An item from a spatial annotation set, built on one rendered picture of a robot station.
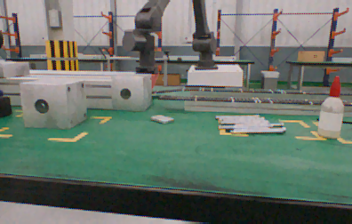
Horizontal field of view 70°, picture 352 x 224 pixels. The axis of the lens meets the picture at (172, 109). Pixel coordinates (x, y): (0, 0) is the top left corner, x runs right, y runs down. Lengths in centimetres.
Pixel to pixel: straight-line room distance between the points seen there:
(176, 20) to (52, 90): 803
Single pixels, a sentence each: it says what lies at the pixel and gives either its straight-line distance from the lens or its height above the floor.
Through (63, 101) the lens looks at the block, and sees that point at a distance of 56.
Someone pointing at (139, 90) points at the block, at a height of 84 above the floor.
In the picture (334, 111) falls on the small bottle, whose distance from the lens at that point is 56.
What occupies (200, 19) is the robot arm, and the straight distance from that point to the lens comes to 127.
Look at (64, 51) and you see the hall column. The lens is 402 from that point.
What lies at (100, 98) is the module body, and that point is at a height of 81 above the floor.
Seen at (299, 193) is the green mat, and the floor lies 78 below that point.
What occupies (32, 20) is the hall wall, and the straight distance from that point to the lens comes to 1053.
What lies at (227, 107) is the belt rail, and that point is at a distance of 71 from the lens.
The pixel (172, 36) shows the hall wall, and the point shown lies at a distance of 849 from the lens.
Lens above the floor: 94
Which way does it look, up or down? 13 degrees down
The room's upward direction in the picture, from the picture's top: 1 degrees clockwise
